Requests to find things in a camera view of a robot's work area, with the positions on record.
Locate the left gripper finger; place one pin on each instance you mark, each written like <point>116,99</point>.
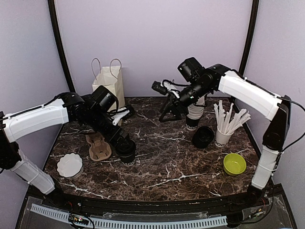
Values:
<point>121,149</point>
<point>130,146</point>

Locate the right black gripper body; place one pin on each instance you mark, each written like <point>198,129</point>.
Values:
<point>195,90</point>

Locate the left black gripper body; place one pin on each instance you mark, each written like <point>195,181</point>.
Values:
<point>97,120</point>

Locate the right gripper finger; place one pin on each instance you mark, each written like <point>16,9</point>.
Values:
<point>165,109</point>
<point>177,111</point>

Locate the black plastic cup lid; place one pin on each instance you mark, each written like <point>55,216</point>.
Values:
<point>126,148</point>

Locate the black paper coffee cup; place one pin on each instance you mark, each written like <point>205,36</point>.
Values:
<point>127,160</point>

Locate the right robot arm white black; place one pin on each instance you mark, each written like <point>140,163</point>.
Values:
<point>221,78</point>

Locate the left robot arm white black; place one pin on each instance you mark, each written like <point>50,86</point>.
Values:
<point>91,109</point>

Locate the stack of paper cups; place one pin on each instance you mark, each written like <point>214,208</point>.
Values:
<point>195,112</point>

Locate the brown cardboard cup carrier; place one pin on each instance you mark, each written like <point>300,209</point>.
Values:
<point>99,149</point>

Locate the stack of black lids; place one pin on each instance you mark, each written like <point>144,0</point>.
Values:
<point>203,137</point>

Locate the bundle of wrapped straws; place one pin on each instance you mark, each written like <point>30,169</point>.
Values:
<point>226,123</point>

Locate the white cup holding straws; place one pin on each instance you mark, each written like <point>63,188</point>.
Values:
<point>221,139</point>

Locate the white scalloped bowl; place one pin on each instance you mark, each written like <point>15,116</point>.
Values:
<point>70,166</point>

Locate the green bowl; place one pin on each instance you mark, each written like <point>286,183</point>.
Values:
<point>234,164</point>

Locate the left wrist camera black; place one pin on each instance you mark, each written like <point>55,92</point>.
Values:
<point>105,98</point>

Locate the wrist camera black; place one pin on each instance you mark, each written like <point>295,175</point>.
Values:
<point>191,69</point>
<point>105,98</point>

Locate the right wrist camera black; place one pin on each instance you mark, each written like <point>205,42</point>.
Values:
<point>191,69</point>

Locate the cream paper bag with handles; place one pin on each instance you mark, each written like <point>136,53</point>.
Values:
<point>111,78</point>

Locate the white cable duct strip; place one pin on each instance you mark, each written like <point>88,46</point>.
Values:
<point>97,223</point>

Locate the left black frame post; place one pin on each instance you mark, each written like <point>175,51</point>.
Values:
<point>59,45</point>

